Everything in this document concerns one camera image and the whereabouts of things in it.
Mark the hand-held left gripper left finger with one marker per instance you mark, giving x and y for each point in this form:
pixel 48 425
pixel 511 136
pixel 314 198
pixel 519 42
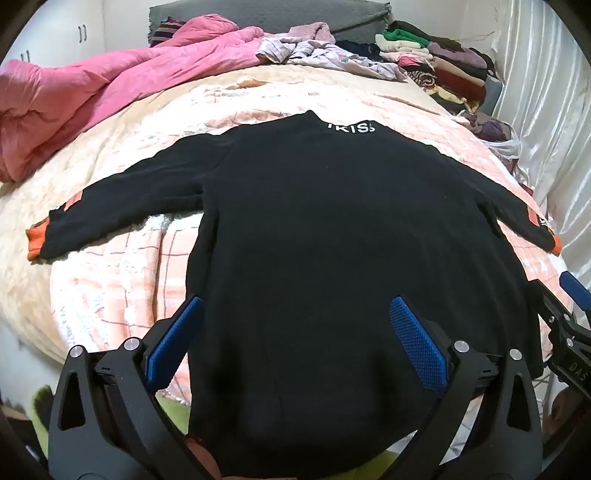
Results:
pixel 178 337

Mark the grey blue box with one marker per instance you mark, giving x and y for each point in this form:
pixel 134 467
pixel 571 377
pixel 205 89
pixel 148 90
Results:
pixel 493 92

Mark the beige bed sheet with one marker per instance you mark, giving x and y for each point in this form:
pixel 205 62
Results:
pixel 27 230

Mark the white satin curtain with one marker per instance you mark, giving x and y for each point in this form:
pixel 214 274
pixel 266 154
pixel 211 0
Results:
pixel 545 92

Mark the stack of folded clothes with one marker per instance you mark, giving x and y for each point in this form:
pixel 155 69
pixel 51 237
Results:
pixel 443 64

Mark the dark striped garment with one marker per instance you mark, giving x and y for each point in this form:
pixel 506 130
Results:
pixel 164 32

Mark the dark navy garment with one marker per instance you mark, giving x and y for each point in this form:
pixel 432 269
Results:
pixel 362 48

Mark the green cloth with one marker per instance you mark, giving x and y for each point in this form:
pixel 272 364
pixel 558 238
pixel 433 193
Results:
pixel 40 408

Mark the white wardrobe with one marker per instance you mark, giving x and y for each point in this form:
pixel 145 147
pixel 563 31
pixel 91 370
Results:
pixel 55 27

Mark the pink comforter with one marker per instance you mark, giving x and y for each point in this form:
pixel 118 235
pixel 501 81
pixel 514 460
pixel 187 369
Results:
pixel 92 87

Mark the orange white checked blanket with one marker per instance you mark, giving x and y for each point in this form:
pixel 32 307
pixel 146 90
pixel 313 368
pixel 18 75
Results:
pixel 138 272

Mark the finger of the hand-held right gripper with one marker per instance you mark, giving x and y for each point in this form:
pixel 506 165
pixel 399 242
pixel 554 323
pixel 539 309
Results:
pixel 549 304
pixel 571 284

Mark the grey pillow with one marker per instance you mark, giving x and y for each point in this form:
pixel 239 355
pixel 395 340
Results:
pixel 277 14

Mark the pile of lilac clothes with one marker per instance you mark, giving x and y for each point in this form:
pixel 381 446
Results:
pixel 318 50

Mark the pile of purple brown clothes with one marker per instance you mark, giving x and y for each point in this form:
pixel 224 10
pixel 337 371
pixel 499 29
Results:
pixel 491 127

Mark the black sweater with orange cuffs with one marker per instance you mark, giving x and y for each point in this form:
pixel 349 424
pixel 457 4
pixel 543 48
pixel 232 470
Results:
pixel 332 221

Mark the white plastic bag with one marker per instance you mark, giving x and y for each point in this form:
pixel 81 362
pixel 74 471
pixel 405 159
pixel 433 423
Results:
pixel 508 147

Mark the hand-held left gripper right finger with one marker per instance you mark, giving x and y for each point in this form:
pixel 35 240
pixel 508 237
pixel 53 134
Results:
pixel 415 341

